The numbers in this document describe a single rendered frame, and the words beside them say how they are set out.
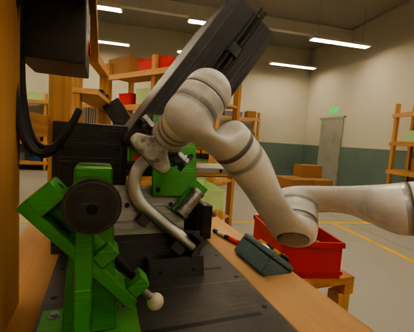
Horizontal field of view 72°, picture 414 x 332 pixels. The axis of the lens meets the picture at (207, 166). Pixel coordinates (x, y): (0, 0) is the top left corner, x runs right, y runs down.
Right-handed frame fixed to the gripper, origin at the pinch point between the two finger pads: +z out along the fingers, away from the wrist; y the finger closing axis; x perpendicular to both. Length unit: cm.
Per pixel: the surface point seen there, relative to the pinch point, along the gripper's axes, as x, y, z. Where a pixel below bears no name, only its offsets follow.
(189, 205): 4.5, -15.0, -0.9
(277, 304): 9.0, -38.9, -15.6
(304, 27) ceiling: -689, -17, 518
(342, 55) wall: -768, -155, 543
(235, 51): -32.9, 4.9, -3.8
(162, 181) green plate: 4.4, -6.6, 2.7
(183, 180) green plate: 0.3, -10.3, 2.7
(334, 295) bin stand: -12, -75, 12
